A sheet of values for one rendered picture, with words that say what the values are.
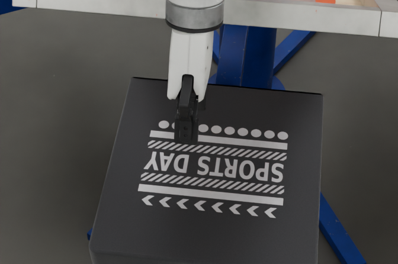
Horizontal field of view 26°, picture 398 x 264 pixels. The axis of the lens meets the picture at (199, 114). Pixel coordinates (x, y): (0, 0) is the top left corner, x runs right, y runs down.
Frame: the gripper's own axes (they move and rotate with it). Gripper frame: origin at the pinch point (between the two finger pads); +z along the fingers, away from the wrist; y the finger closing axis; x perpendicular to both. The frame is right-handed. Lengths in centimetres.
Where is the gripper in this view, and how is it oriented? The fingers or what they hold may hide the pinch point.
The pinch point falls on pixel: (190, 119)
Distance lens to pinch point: 119.1
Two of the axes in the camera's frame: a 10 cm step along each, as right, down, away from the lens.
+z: -0.4, 8.6, 5.1
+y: -1.2, 5.0, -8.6
